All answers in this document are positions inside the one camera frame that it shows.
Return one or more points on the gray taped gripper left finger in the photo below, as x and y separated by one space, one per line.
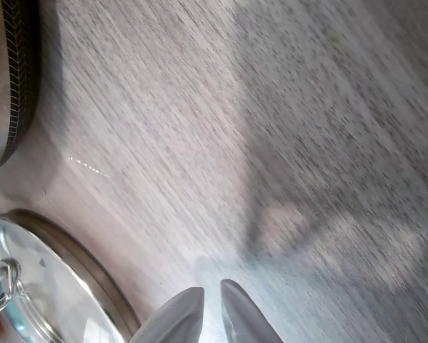
178 318

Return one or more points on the gray taped gripper right finger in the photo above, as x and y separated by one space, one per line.
242 318

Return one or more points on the steel saucepan with honeycomb interior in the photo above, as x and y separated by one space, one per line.
19 71

